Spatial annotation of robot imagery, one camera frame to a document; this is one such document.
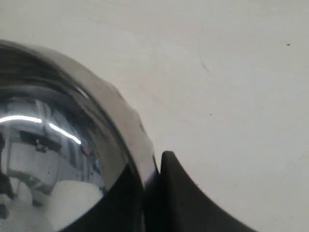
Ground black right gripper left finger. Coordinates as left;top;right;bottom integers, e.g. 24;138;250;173
63;166;159;232

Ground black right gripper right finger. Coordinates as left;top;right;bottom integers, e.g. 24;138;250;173
160;151;254;232

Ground patterned stainless steel bowl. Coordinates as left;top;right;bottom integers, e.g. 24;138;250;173
0;40;157;232

